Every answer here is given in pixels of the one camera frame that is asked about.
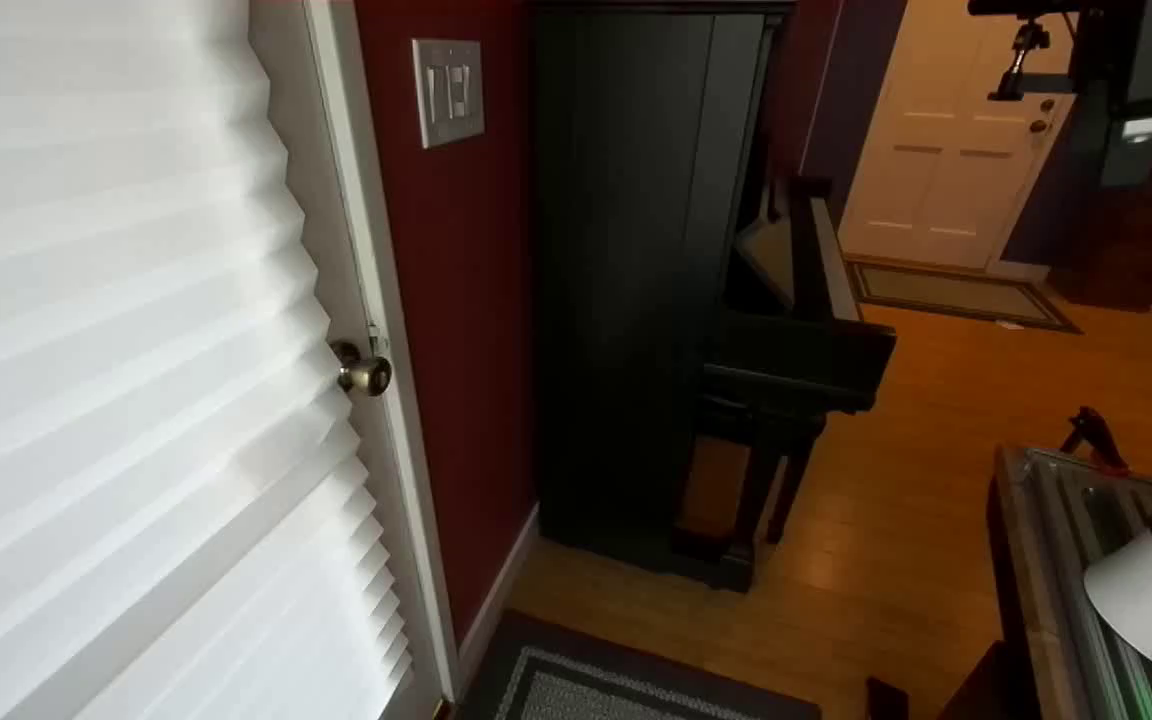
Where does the black upright piano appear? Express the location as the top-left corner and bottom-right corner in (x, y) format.
(530, 0), (900, 601)

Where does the brass door knob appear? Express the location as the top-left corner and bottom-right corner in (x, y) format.
(324, 327), (402, 404)

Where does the white baseboard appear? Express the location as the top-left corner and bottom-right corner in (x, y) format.
(453, 499), (546, 700)

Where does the dark grey bordered rug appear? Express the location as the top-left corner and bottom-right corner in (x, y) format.
(461, 609), (830, 720)

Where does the grey bordered door mat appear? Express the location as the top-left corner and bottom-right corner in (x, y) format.
(846, 256), (1083, 335)

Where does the white panelled door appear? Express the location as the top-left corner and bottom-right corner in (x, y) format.
(838, 0), (1077, 277)

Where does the white pleated window blind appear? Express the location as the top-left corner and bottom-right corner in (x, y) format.
(0, 0), (417, 720)

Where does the black clamp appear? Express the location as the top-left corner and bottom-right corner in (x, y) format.
(1058, 404), (1132, 476)

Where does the white triple switch wall plate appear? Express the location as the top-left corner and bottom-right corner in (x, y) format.
(410, 37), (494, 152)

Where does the black camera on mount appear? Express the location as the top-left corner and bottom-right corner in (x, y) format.
(964, 0), (1090, 106)

